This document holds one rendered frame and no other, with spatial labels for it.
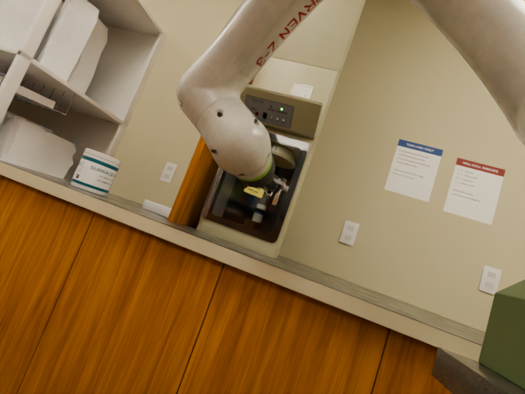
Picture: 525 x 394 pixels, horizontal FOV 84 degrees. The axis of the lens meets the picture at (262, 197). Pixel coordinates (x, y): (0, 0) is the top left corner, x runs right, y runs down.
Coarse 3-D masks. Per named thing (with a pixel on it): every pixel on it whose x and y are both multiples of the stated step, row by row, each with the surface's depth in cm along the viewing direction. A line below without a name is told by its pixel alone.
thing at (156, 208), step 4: (148, 200) 130; (144, 204) 128; (148, 204) 127; (152, 204) 126; (156, 204) 125; (160, 204) 137; (144, 208) 127; (148, 208) 126; (152, 208) 125; (156, 208) 125; (160, 208) 124; (164, 208) 123; (168, 208) 122; (156, 212) 124; (160, 212) 123; (164, 212) 123; (168, 212) 122; (164, 216) 122; (168, 216) 121
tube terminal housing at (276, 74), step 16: (272, 64) 121; (288, 64) 120; (304, 64) 119; (256, 80) 121; (272, 80) 120; (288, 80) 119; (304, 80) 117; (320, 80) 116; (336, 80) 119; (320, 96) 115; (320, 128) 120; (304, 176) 118; (288, 208) 109; (208, 224) 113; (240, 240) 110; (256, 240) 108; (272, 256) 106
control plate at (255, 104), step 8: (248, 96) 110; (248, 104) 112; (256, 104) 111; (264, 104) 110; (272, 104) 108; (280, 104) 107; (264, 112) 111; (272, 112) 110; (280, 112) 109; (288, 112) 108; (264, 120) 113; (272, 120) 112; (280, 120) 111; (288, 120) 110
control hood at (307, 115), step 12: (264, 96) 108; (276, 96) 106; (288, 96) 105; (300, 108) 106; (312, 108) 104; (300, 120) 108; (312, 120) 106; (288, 132) 113; (300, 132) 110; (312, 132) 109
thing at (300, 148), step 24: (288, 144) 112; (288, 168) 110; (216, 192) 114; (240, 192) 112; (264, 192) 110; (288, 192) 109; (216, 216) 112; (240, 216) 110; (264, 216) 108; (264, 240) 107
